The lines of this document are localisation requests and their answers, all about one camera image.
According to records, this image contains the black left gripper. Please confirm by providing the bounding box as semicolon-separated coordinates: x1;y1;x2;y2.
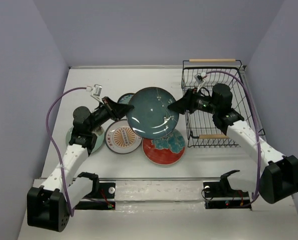
88;96;133;132

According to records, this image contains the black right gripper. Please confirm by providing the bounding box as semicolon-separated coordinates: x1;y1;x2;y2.
167;87;219;115

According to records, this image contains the small blue white plate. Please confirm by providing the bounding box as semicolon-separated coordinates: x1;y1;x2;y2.
117;93;134;104

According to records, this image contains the dark teal blossom plate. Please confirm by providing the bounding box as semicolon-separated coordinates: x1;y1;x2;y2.
127;86;179;140

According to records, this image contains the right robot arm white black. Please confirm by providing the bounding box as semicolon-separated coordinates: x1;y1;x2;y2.
168;83;298;204

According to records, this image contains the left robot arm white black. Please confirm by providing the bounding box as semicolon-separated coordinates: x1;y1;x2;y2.
27;97;134;232

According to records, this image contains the white sunburst pattern plate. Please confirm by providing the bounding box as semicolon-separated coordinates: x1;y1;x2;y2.
105;119;142;154

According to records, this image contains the light green flower plate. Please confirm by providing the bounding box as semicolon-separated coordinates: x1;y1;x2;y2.
65;126;105;154

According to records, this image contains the red teal floral plate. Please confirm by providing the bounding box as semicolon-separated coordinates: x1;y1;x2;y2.
142;129;185;166

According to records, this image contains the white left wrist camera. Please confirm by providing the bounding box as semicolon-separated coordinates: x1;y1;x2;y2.
90;84;102;97

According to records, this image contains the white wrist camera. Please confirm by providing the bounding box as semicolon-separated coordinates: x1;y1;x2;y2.
194;72;207;84
90;84;102;97

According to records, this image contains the black wire dish rack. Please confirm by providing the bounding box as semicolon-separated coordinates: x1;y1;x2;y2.
181;60;254;148

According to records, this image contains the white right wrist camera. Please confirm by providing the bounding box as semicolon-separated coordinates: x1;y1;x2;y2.
194;72;207;84

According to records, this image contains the metal table rail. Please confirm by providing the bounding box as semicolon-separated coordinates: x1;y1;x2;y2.
41;176;288;182

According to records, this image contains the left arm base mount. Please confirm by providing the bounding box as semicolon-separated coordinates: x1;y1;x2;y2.
75;182;116;211

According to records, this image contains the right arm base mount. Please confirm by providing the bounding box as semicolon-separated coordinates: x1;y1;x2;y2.
201;181;251;210

